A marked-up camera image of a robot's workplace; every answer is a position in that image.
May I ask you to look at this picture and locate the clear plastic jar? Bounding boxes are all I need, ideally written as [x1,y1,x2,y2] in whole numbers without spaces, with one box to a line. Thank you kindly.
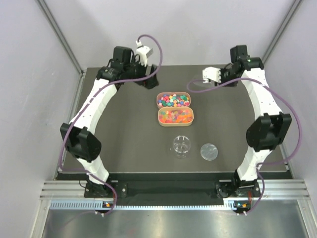
[170,135,191,159]

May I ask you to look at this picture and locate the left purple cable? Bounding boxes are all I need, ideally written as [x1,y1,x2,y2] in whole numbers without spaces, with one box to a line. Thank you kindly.
[58,34,163,216]

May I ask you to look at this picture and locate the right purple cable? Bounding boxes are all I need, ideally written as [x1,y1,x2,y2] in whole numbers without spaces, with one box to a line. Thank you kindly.
[187,77,303,215]

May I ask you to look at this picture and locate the left aluminium corner post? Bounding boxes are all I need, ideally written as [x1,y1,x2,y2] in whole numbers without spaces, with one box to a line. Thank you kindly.
[36,0,86,75]

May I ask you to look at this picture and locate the clear round jar lid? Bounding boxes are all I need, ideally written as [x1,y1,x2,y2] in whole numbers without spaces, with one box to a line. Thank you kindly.
[200,143,218,161]

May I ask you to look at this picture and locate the pink tray opaque star candies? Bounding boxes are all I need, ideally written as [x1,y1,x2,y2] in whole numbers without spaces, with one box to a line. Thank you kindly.
[156,92,191,109]

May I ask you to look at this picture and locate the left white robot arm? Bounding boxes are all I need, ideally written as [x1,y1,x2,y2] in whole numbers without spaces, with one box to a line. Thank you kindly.
[60,44,159,197]

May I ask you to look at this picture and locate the aluminium corner post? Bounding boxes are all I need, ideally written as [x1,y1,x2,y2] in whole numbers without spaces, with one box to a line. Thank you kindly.
[36,0,86,75]
[262,0,303,64]

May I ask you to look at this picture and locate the aluminium front frame rail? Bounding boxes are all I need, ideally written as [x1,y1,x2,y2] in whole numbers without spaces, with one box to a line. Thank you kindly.
[40,179,310,200]

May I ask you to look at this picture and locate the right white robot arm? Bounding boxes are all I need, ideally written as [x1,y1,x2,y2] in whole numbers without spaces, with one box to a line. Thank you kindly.
[220,45,292,196]

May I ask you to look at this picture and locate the clear plastic scoop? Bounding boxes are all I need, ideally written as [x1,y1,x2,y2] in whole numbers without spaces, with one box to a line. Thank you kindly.
[193,79,213,89]

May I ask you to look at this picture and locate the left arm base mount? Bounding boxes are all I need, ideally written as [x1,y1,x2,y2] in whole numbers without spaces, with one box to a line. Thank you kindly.
[79,180,128,198]

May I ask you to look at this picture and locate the white slotted cable duct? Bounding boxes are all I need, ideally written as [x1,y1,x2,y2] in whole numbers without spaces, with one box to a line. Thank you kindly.
[49,198,249,211]

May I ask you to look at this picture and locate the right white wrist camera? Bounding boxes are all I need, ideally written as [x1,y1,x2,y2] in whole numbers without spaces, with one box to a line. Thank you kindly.
[202,67,221,86]

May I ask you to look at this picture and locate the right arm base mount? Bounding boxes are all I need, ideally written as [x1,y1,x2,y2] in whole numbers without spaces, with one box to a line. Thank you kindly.
[215,180,260,198]

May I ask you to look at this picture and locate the tan tray translucent star candies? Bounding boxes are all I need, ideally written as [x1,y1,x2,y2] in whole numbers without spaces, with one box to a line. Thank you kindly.
[158,107,194,127]

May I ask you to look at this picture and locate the purple cable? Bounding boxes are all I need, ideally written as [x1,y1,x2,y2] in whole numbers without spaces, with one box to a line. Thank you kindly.
[58,34,163,216]
[187,77,303,215]

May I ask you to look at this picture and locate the right aluminium corner post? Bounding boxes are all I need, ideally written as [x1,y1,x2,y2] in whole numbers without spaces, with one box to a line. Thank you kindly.
[262,0,303,64]

